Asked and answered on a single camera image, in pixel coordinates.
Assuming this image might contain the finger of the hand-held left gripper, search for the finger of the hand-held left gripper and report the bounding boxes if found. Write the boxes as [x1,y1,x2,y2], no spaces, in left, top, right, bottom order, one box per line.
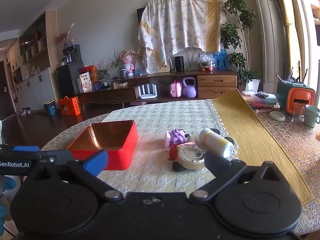
[0,150,74,176]
[0,144,42,153]

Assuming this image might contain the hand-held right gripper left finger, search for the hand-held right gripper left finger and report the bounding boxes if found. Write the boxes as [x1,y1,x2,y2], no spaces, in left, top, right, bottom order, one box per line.
[24,149,123,202]

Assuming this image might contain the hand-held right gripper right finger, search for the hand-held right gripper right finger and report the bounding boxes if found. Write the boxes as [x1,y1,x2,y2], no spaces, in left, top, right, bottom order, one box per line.
[189,152,288,202]

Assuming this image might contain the white bottle yellow band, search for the white bottle yellow band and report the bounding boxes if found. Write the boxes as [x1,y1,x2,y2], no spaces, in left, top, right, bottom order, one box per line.
[199,128,234,158]

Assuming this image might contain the red tin box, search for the red tin box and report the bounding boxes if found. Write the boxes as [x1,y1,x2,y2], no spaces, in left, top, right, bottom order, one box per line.
[67,120,139,171]

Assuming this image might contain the round metal tin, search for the round metal tin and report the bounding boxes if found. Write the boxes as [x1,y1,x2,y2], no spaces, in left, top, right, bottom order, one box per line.
[179,145,207,170]

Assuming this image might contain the small black object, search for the small black object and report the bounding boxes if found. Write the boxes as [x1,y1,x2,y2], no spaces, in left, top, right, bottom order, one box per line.
[172,161,186,172]

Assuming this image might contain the red packet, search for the red packet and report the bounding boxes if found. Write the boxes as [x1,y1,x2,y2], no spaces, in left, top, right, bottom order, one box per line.
[169,145,182,161]

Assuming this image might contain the person's left hand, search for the person's left hand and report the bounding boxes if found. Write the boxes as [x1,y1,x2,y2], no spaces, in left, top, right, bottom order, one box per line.
[0,176,16,233]

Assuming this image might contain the white framed sunglasses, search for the white framed sunglasses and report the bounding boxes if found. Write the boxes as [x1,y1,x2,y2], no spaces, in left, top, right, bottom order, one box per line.
[209,127,237,155]

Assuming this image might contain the purple toy figure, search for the purple toy figure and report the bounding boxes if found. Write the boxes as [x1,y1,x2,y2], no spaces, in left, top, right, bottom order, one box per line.
[165,128,190,150]

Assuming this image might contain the yellow wood-grain table mat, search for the yellow wood-grain table mat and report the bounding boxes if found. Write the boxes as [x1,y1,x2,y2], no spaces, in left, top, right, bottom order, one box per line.
[211,89,313,206]

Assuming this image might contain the blue bucket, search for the blue bucket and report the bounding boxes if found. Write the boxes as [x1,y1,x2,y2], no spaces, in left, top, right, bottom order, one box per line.
[44,100,59,117]

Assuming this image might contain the dark wooden door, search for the dark wooden door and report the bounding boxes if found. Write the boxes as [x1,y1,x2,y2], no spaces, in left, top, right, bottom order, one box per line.
[0,59,16,121]

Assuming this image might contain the orange cartoon carton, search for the orange cartoon carton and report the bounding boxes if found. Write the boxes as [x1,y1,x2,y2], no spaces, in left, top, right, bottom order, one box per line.
[58,96,81,116]

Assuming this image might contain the cream quilted table cloth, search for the cream quilted table cloth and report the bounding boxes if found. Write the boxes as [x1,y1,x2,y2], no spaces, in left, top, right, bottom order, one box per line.
[41,99,238,193]

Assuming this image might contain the purple kettlebell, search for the purple kettlebell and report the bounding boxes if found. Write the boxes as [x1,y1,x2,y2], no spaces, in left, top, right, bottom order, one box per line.
[182,77,198,98]

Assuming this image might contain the stack of flat books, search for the stack of flat books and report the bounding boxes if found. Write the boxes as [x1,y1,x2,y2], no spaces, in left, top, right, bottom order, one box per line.
[242,91,279,110]

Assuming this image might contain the round white lid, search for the round white lid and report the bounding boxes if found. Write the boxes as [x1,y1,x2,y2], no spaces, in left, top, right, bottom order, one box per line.
[269,110,286,121]

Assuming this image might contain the white orange snack box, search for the white orange snack box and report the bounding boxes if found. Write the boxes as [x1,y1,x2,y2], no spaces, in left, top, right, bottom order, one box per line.
[79,73,93,93]

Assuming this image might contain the black mini fridge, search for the black mini fridge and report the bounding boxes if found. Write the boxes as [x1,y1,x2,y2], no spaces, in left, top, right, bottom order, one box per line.
[55,61,84,98]

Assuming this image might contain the wooden television cabinet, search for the wooden television cabinet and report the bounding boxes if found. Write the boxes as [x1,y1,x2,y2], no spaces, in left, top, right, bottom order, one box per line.
[76,69,239,111]

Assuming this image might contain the pink toy suitcase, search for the pink toy suitcase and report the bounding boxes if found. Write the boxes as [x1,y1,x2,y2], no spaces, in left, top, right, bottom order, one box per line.
[169,80,182,98]

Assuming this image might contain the white router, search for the white router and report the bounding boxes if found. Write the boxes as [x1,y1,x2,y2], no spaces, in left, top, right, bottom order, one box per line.
[136,84,158,99]

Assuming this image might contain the orange gift box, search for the orange gift box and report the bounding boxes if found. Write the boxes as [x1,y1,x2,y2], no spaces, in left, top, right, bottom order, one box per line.
[85,65,99,83]

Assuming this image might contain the small green potted plant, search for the small green potted plant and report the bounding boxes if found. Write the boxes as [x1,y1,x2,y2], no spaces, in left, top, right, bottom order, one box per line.
[92,60,111,86]

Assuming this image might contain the plant in blue-white vase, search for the plant in blue-white vase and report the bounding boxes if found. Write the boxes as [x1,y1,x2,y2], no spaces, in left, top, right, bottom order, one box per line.
[108,50,129,79]

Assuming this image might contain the clear drinking glass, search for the clear drinking glass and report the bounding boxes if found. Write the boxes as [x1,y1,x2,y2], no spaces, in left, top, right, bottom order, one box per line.
[291,102,305,123]

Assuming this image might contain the plastic bag of fruit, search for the plastic bag of fruit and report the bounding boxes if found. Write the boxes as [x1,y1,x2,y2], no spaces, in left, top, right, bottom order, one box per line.
[197,52,216,73]

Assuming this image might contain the blue picture box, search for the blue picture box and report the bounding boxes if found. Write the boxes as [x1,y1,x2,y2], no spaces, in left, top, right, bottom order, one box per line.
[212,50,229,71]

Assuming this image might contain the pink plush doll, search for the pink plush doll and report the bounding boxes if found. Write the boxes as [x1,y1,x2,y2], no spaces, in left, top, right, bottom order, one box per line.
[120,49,136,77]

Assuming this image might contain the black cylinder speaker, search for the black cylinder speaker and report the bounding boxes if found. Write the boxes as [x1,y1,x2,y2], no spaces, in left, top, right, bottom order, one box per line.
[174,56,185,72]

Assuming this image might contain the black coffee machine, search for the black coffee machine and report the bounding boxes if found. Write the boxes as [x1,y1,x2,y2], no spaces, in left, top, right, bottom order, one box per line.
[62,44,82,64]

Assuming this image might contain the green orange desk organizer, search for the green orange desk organizer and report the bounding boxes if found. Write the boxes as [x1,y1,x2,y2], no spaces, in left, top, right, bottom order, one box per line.
[276,81,316,116]

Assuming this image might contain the pale green mug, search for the pale green mug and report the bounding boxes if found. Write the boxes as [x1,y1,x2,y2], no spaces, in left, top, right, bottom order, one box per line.
[303,104,320,128]

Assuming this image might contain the bunch of paint brushes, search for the bunch of paint brushes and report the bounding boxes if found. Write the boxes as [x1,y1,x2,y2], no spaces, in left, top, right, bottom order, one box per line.
[276,60,309,84]

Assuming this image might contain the vase of dried flowers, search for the vase of dried flowers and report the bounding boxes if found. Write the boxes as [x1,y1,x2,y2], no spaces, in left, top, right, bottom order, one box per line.
[56,23,75,50]

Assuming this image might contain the tall potted tree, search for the tall potted tree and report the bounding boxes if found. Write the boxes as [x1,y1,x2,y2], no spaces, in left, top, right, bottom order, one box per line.
[220,0,262,92]

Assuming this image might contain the white standing air conditioner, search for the white standing air conditioner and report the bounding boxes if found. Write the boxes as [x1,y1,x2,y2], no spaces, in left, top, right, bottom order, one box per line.
[249,0,288,85]

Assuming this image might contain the floral cloth cover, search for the floral cloth cover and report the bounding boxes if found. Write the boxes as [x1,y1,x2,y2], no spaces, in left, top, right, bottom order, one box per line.
[138,0,227,66]

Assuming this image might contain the yellow curtain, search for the yellow curtain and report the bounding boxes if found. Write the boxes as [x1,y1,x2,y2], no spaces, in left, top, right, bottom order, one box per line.
[277,0,302,80]

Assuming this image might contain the black television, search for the black television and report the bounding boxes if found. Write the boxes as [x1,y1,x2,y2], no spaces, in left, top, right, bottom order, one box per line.
[136,7,146,48]

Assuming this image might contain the wooden wall cabinet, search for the wooden wall cabinet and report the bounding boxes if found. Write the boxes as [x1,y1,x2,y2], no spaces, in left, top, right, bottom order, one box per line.
[4,10,59,111]

